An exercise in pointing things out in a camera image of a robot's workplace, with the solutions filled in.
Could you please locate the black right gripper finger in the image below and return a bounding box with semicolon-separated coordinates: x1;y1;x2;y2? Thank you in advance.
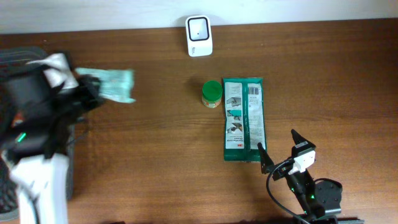
290;129;311;146
257;142;274;174

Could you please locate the green 3M wipes packet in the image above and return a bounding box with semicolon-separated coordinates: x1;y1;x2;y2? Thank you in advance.
223;78;267;162

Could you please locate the mint green small packet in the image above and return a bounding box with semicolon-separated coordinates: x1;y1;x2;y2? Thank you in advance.
75;67;136;103

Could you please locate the green lid jar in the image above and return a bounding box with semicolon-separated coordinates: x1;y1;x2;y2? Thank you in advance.
202;80;223;108

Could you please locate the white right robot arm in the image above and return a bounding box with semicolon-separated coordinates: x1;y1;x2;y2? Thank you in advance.
257;129;365;224

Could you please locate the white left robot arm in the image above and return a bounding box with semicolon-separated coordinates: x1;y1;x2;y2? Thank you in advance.
1;52;104;223

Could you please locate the white barcode scanner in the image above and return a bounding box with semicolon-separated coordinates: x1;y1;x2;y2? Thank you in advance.
185;15;213;57

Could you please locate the grey plastic basket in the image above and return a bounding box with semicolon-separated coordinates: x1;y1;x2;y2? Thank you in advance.
1;47;75;222

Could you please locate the black right camera cable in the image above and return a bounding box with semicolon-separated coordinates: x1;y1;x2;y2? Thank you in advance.
266;158;312;224

